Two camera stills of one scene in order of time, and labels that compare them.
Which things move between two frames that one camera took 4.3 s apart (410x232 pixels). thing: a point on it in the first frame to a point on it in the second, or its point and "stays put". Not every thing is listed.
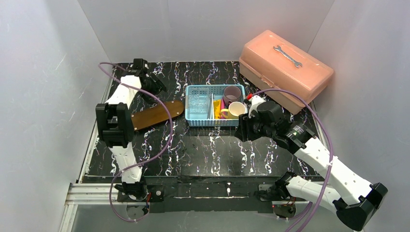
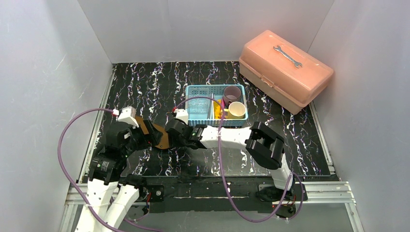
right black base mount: [275, 192] stays put
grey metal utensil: [209, 112] stays put
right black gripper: [244, 128] to [179, 132]
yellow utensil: [217, 108] stays put
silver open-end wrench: [284, 54] stays put
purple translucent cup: [231, 94] stays put
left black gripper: [155, 85] to [144, 131]
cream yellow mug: [235, 108] stays put
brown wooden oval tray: [156, 114] to [164, 143]
